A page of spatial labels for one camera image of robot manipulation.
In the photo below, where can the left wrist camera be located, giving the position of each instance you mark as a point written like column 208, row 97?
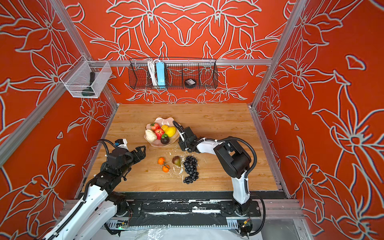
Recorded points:
column 121, row 143

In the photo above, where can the green red fig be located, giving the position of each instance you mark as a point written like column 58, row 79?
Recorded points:
column 177, row 161

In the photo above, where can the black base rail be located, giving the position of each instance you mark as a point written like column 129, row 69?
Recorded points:
column 188, row 209

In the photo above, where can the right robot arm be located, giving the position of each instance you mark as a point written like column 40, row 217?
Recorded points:
column 238, row 159

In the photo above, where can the dark purple mangosteen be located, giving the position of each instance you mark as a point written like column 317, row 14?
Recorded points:
column 165, row 139

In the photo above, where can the clear plastic wall bin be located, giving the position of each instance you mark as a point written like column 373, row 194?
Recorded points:
column 77, row 77

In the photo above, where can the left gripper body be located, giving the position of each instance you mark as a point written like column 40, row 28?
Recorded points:
column 129, row 160

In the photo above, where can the black round device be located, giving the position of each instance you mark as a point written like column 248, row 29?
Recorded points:
column 190, row 83

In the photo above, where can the small orange tangerine lower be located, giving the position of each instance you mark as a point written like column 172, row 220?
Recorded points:
column 166, row 168

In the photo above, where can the pink scalloped fruit bowl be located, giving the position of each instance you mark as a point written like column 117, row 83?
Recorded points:
column 161, row 122

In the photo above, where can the large yellow lemon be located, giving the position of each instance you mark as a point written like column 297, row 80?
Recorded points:
column 170, row 131

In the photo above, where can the dark grape bunch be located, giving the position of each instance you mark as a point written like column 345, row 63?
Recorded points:
column 191, row 168

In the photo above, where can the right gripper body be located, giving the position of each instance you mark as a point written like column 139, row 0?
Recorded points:
column 187, row 143

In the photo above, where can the red apple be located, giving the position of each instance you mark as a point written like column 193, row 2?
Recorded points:
column 159, row 133

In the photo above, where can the small orange tangerine upper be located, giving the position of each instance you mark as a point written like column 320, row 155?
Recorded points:
column 161, row 161

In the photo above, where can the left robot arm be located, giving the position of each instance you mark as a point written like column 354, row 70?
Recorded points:
column 99, row 202

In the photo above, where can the light blue box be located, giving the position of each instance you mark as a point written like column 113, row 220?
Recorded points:
column 161, row 74

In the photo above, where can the black wire wall basket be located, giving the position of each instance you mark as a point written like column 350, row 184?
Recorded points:
column 143, row 73

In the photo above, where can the small orange tangerine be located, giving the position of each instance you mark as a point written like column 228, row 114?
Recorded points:
column 161, row 161
column 166, row 168

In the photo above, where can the dark green brush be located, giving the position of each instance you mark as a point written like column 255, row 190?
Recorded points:
column 87, row 92

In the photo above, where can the red strawberry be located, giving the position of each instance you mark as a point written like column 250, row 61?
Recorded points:
column 155, row 126

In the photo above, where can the beige garlic bulb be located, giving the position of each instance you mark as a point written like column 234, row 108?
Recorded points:
column 150, row 136

